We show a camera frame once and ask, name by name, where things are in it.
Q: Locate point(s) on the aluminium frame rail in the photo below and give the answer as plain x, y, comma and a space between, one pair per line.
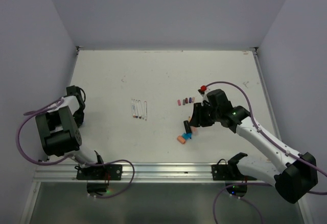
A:
66, 172

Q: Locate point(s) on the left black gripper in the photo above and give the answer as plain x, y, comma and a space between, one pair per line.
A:
79, 121

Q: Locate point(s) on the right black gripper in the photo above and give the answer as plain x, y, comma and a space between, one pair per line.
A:
197, 119

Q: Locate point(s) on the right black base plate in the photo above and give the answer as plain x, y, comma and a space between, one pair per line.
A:
228, 172

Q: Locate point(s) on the red capped white pen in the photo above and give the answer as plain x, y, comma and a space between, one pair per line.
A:
137, 110

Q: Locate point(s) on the blue black highlighter marker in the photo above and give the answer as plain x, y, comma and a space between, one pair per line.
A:
187, 127

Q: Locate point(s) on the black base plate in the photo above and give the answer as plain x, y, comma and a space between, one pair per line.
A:
228, 172
112, 172

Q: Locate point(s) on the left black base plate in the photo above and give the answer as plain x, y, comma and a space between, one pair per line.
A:
112, 172

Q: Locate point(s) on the blue capped white pen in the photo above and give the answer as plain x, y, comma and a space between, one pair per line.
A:
140, 110

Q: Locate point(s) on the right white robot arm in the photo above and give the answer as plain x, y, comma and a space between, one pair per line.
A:
291, 173

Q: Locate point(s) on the orange highlighter cap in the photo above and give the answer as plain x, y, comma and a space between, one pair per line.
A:
181, 140

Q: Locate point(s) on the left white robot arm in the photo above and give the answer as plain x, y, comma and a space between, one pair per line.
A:
58, 128

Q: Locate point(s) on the pink capped marker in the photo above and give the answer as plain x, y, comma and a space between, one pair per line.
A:
145, 111

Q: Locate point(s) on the blue highlighter cap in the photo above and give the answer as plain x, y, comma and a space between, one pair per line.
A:
186, 136

